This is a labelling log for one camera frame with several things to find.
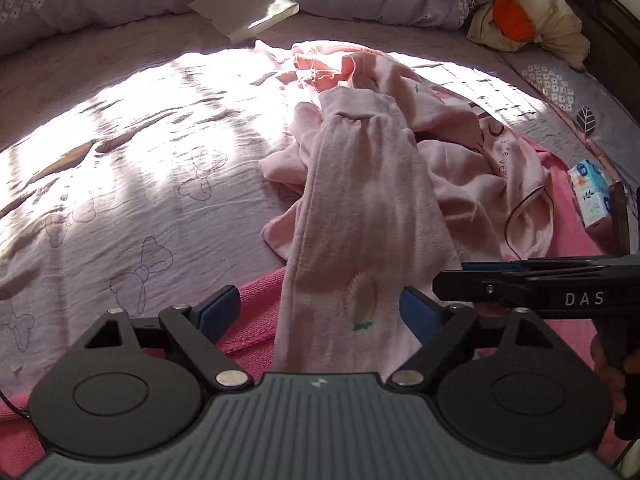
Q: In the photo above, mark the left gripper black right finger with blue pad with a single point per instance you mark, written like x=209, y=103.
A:
x=463, y=348

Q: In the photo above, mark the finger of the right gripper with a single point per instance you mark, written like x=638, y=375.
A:
x=502, y=266

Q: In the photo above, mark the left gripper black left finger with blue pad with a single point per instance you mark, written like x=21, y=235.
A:
x=174, y=352

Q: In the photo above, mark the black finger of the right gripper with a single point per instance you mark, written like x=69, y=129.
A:
x=517, y=287

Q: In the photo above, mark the light pink strawberry top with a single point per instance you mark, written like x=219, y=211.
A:
x=489, y=182

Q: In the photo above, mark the light pink strawberry pants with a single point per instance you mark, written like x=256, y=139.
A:
x=367, y=226

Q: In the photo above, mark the person's hand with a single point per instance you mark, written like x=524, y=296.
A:
x=613, y=378

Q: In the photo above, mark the blue white tissue pack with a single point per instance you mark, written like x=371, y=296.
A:
x=591, y=194

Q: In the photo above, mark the lilac printed bed sheet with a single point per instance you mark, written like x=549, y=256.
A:
x=129, y=156

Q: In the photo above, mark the beige orange stuffed toy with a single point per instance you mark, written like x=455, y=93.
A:
x=510, y=25

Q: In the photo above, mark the white paper bag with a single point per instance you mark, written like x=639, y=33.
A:
x=242, y=20

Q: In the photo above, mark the dark wooden bed rail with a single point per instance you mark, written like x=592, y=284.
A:
x=614, y=59

